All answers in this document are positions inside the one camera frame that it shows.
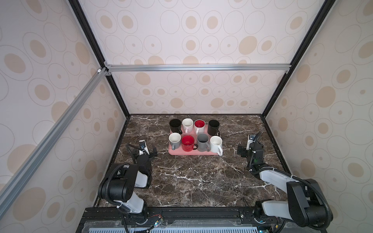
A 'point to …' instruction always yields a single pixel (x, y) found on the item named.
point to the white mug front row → (199, 126)
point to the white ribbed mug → (216, 144)
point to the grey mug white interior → (175, 139)
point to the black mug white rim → (213, 127)
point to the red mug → (187, 141)
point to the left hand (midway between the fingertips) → (148, 142)
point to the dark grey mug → (202, 141)
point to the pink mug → (187, 125)
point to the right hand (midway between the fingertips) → (254, 144)
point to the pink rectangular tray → (179, 151)
